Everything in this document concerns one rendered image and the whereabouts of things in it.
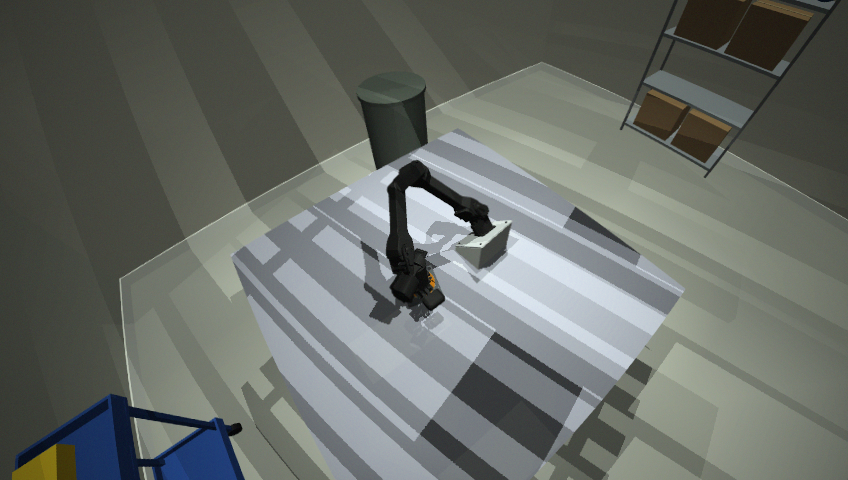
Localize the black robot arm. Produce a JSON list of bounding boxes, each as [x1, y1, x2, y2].
[[386, 160, 496, 303]]

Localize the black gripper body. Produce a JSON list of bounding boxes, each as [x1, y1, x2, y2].
[[416, 271, 445, 311]]

